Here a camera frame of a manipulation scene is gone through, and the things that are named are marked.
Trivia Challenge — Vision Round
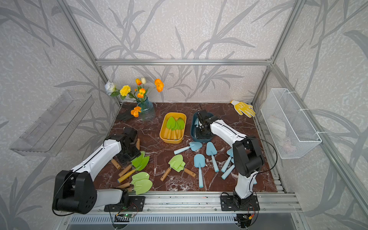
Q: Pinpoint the light blue shovel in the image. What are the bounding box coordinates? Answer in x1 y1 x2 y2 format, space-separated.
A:
221 148 233 172
206 142 219 173
194 154 205 188
221 164 235 180
194 118 199 127
174 142 202 155

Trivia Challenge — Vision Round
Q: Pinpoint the green pointed shovel yellow handle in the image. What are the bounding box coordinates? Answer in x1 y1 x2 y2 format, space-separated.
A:
163 117 176 140

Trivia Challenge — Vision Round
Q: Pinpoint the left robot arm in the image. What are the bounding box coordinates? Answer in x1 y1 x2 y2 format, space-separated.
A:
52 127 140 215

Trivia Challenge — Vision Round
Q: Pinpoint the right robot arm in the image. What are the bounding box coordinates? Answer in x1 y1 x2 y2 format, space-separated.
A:
197 110 265 200

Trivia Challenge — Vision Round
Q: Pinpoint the dark teal storage box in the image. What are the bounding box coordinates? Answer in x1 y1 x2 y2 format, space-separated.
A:
190 112 214 143

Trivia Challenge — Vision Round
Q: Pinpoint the yellow storage box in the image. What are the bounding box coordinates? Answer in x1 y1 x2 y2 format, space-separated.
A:
160 112 187 144

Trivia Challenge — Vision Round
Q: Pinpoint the green hand rake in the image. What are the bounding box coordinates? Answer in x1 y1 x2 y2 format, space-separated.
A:
111 159 121 170

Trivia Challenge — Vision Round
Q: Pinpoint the green shovel front upper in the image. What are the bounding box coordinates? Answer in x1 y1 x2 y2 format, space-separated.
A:
118 172 150 188

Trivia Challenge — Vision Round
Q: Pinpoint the green shovel front lower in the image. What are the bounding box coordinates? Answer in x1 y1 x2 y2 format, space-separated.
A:
127 179 153 195

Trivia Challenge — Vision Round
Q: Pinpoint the glass vase with flowers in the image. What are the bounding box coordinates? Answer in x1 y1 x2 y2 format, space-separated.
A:
104 77 155 121

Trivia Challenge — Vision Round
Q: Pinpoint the yellow white work glove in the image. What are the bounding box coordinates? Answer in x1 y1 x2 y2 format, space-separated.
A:
231 100 256 118

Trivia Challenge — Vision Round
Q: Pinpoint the green square shovel wooden handle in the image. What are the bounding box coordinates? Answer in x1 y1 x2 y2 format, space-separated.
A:
172 161 196 178

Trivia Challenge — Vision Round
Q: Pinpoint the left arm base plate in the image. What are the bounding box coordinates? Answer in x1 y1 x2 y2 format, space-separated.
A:
104 196 145 212

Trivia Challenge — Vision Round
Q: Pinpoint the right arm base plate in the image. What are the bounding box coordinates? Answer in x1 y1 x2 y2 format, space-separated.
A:
220 192 260 212

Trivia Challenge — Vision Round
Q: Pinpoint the clear acrylic wall shelf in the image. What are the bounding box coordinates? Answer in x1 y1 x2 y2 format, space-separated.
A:
10 90 94 157

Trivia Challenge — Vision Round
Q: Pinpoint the white wire mesh basket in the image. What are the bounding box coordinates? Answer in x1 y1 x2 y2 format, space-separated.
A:
261 88 322 159

